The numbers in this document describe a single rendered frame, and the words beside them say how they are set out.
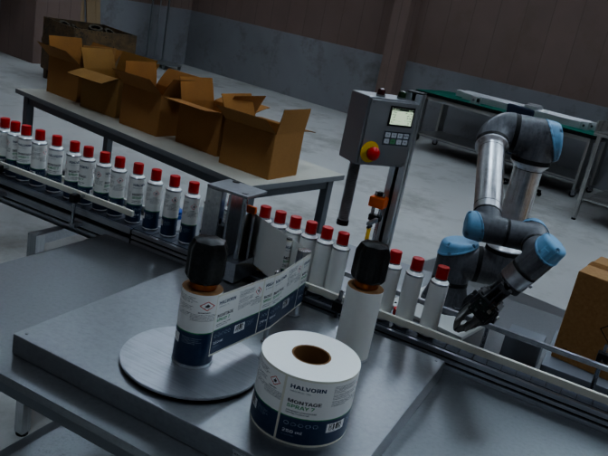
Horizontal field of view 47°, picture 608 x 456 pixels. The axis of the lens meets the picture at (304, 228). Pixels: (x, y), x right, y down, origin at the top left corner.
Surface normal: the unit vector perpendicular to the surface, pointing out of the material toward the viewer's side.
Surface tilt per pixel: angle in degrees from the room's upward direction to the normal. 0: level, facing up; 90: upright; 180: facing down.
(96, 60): 68
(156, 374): 0
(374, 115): 90
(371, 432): 0
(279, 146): 90
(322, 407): 90
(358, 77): 90
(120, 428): 0
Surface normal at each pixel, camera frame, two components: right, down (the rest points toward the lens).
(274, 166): 0.81, 0.33
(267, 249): -0.82, 0.03
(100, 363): 0.18, -0.94
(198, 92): 0.78, 0.07
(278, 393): -0.59, 0.15
